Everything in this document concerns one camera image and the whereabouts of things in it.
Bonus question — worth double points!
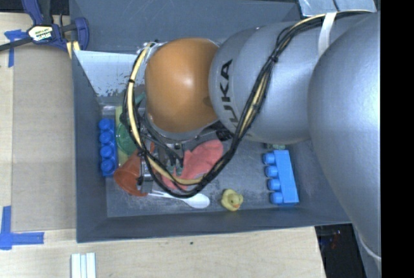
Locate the orange plastic cup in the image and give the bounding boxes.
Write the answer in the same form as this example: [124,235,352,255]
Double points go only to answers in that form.
[113,149,153,197]

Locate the red cloth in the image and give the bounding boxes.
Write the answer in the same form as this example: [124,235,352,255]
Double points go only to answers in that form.
[160,138,225,191]

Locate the clear green cup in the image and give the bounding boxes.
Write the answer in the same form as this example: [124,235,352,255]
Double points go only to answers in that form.
[116,121,140,156]

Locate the yellow-green flat block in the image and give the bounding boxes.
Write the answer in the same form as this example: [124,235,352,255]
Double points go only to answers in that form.
[114,105,131,168]

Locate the blue toy brick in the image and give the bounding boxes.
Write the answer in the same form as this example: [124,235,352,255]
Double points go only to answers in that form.
[262,149,300,206]
[97,118,118,178]

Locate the white plastic spoon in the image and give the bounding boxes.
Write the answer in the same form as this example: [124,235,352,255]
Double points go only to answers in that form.
[147,191,211,209]

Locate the yellow rubber duck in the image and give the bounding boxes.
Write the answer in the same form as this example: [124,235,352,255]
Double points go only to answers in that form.
[220,188,245,212]

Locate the pale wood board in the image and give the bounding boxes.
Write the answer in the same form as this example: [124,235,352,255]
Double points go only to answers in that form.
[10,46,78,233]

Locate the grey metal bin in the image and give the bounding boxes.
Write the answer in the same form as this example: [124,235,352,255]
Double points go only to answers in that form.
[67,0,353,244]

